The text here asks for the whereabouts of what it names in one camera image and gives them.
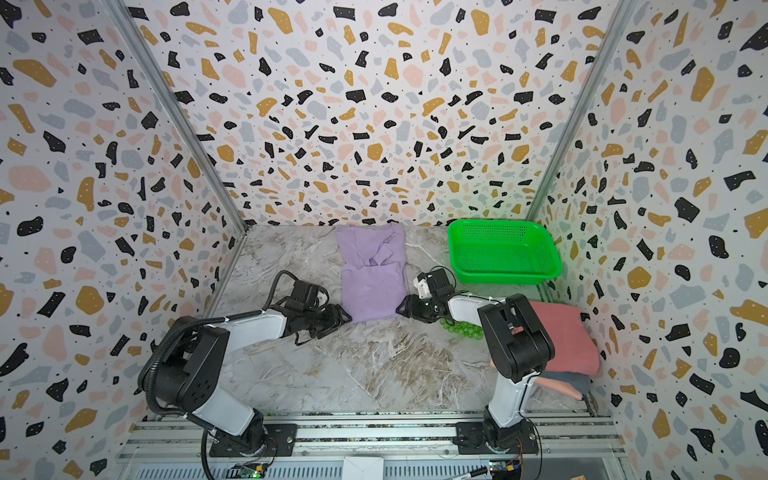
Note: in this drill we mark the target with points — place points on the folded pink t-shirt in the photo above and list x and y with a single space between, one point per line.
574 350

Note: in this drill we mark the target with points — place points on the aluminium side floor rail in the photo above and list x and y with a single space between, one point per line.
227 274

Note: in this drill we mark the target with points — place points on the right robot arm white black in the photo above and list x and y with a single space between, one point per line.
519 346

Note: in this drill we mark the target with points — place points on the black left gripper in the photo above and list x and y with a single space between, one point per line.
333 319

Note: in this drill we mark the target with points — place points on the green bead cluster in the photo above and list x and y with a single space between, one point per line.
464 329

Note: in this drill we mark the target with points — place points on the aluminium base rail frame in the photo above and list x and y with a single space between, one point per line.
547 445

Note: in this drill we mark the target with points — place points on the aluminium corner post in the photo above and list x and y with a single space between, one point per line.
616 26
121 18

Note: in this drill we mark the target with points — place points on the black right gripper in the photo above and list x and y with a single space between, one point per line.
417 306

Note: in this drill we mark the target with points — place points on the aluminium corner post left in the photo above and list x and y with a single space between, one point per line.
121 18

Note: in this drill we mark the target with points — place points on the green plastic basket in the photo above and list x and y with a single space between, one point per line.
503 252

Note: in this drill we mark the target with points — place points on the folded grey t-shirt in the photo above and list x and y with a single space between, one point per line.
580 382

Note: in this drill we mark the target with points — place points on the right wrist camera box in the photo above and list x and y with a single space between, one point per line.
439 282

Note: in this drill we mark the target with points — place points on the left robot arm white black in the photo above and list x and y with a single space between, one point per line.
182 375

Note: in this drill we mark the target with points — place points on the aluminium corner post right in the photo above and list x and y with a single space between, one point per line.
616 26

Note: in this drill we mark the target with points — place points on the folded salmon t-shirt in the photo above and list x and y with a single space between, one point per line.
559 386

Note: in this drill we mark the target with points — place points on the lilac t-shirt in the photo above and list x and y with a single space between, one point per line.
373 281

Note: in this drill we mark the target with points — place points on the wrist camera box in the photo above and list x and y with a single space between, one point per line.
439 282
304 294

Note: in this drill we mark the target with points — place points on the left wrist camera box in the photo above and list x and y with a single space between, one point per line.
304 294

